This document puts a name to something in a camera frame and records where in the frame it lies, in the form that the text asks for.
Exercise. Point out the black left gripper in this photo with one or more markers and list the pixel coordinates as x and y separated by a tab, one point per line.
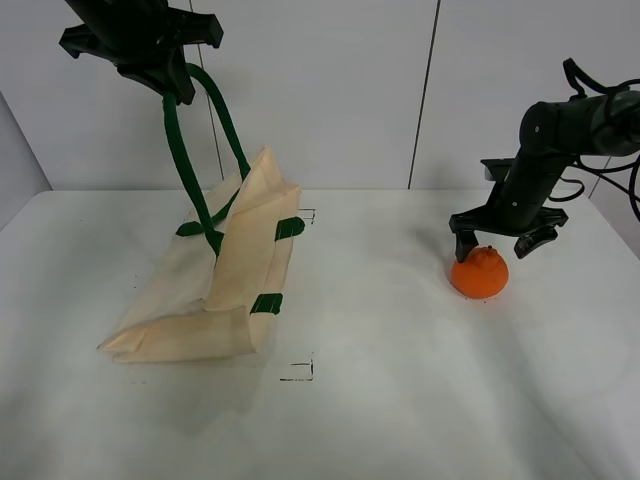
145	39

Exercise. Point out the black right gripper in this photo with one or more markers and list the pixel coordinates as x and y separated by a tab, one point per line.
515	206

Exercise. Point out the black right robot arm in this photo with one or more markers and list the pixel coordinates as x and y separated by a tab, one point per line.
553	137

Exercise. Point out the orange fruit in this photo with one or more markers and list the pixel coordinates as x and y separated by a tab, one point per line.
482	275

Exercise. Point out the white linen bag green handles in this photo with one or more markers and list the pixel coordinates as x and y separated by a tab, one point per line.
218	288

